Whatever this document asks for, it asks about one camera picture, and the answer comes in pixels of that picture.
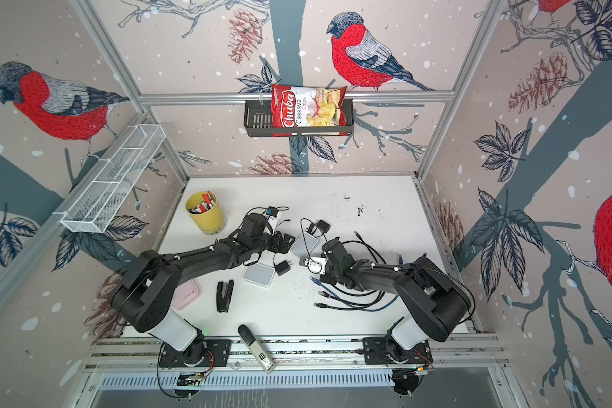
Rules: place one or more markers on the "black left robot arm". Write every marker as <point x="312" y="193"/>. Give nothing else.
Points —
<point x="144" y="294"/>

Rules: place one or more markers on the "yellow cup with pens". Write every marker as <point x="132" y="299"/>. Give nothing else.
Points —
<point x="206" y="212"/>

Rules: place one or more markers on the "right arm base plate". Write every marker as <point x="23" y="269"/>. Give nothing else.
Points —
<point x="384" y="351"/>

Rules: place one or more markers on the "white wire mesh shelf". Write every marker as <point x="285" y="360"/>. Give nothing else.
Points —
<point x="117" y="174"/>

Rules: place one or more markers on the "white network switch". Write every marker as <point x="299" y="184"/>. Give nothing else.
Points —
<point x="303" y="245"/>
<point x="260" y="275"/>

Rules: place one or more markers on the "black grey remote device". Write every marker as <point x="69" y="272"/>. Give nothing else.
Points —
<point x="255" y="347"/>

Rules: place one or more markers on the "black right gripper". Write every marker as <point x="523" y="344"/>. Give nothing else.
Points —
<point x="327" y="278"/>

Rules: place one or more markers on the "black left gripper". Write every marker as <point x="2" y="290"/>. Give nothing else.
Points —
<point x="278" y="246"/>

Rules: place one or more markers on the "black wall basket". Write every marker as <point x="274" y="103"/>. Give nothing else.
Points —
<point x="259" y="121"/>

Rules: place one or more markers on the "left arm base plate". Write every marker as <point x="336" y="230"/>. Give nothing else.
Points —
<point x="212" y="352"/>

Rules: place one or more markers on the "black stapler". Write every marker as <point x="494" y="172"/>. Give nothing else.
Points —
<point x="224" y="293"/>

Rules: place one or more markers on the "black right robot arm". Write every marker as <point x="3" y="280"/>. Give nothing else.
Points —
<point x="436" y="302"/>

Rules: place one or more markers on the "red cassava chips bag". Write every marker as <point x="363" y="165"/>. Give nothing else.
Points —
<point x="322" y="105"/>

